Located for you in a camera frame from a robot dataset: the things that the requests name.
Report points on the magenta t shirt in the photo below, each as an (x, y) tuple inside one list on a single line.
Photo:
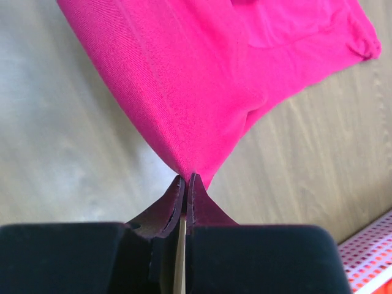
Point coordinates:
[(194, 76)]

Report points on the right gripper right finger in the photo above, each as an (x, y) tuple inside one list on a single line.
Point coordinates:
[(225, 257)]

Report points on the white plastic basket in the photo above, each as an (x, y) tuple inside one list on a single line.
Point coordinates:
[(367, 257)]

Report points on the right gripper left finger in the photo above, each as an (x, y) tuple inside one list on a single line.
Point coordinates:
[(138, 256)]

